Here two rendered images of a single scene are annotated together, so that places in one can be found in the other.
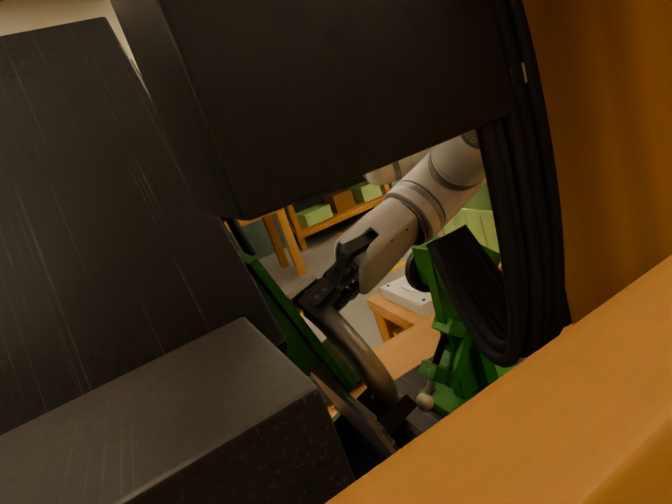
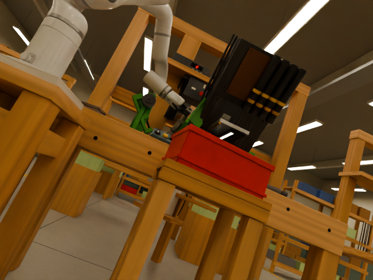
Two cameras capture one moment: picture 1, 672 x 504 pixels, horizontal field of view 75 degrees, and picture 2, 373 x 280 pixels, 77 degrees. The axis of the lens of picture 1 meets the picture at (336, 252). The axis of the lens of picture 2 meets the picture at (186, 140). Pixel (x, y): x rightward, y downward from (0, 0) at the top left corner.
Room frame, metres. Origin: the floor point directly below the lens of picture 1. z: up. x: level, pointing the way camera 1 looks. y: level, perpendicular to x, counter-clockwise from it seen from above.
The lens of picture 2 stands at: (1.74, 0.44, 0.71)
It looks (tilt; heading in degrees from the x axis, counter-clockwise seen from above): 14 degrees up; 195
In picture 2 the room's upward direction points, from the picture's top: 23 degrees clockwise
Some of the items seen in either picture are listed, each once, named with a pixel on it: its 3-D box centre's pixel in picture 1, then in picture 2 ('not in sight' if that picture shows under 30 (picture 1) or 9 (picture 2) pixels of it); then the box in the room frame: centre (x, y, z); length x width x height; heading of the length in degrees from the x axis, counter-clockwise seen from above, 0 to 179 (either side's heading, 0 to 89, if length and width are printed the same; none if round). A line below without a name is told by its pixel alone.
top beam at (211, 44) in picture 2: not in sight; (227, 53); (0.15, 0.04, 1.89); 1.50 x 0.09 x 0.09; 112
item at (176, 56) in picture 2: not in sight; (181, 62); (0.33, -0.19, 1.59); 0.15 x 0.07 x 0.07; 112
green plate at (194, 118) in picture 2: (267, 329); (197, 116); (0.51, 0.11, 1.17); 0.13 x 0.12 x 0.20; 112
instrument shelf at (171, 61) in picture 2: not in sight; (212, 91); (0.19, 0.06, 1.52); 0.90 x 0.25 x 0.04; 112
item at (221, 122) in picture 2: not in sight; (220, 135); (0.49, 0.27, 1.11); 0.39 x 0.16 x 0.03; 22
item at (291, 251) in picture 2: not in sight; (288, 253); (-9.23, 3.30, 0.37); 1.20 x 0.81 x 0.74; 113
